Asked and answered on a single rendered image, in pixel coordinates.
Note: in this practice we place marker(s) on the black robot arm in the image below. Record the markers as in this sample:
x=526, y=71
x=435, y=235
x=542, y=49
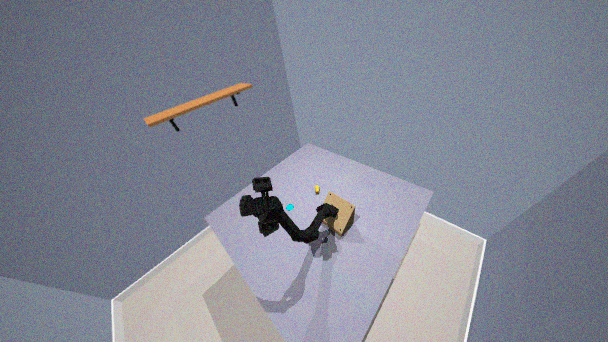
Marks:
x=247, y=207

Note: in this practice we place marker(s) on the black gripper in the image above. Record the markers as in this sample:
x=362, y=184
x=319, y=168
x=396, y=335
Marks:
x=268, y=218

